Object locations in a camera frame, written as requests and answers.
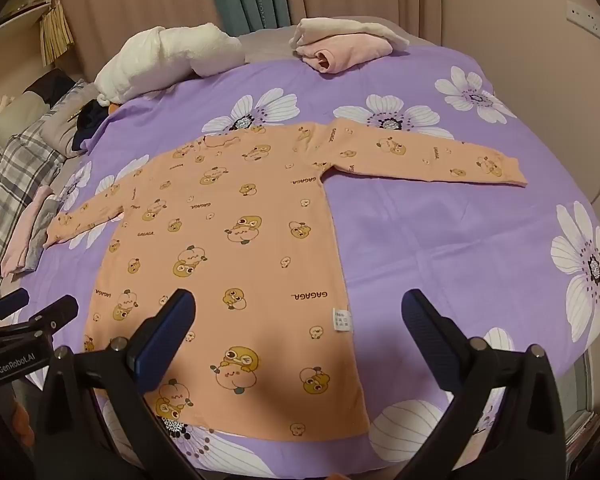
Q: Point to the cream folded garment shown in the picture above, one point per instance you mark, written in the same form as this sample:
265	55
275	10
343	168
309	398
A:
330	27

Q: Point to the purple floral bedsheet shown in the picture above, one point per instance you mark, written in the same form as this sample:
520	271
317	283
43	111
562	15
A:
405	240

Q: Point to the grey folded clothes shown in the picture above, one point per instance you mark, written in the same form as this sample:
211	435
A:
42	230

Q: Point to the white wall socket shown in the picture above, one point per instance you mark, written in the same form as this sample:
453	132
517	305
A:
592	22

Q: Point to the white plush blanket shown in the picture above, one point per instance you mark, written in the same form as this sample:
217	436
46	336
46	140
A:
170	55

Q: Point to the grey plaid pillow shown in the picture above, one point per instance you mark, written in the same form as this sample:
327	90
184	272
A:
15	180

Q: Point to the light pink folded clothes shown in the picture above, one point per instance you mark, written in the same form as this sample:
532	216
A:
22	235

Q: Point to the orange cartoon print shirt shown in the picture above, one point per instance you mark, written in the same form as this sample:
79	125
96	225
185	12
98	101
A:
240	260

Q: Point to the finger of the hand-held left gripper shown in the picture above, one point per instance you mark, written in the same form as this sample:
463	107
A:
5	307
52	315

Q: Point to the beige curtain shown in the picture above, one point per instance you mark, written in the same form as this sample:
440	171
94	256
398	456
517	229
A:
130	0

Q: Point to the dark navy cloth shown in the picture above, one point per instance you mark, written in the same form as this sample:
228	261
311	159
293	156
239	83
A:
91	120

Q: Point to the beige pillow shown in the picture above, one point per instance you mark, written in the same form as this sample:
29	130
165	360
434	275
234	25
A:
15	117

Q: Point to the dark brown pillow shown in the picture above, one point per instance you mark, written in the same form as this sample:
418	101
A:
50	85

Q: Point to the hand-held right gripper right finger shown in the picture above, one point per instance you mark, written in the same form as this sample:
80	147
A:
427	340

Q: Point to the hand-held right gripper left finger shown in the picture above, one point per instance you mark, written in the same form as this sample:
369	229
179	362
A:
164	342

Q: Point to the pink folded garment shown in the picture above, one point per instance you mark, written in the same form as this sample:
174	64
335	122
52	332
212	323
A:
350	55

